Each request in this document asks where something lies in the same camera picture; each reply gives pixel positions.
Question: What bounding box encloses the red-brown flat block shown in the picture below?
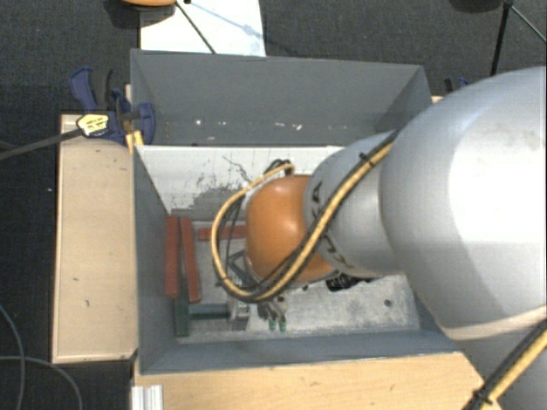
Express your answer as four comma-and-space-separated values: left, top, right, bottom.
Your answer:
179, 217, 203, 304
165, 216, 181, 300

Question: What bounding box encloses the pale wood flat board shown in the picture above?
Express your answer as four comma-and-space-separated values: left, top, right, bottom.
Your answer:
51, 114, 139, 365

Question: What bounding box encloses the black cylinder on white bracket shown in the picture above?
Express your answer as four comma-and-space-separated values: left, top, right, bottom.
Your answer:
325, 272, 362, 293

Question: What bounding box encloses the dark green flat block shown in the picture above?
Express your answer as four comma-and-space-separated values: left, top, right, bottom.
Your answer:
188, 303, 231, 320
172, 271, 191, 338

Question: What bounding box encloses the grey metal bin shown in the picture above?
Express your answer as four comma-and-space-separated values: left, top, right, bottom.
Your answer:
129, 48, 471, 376

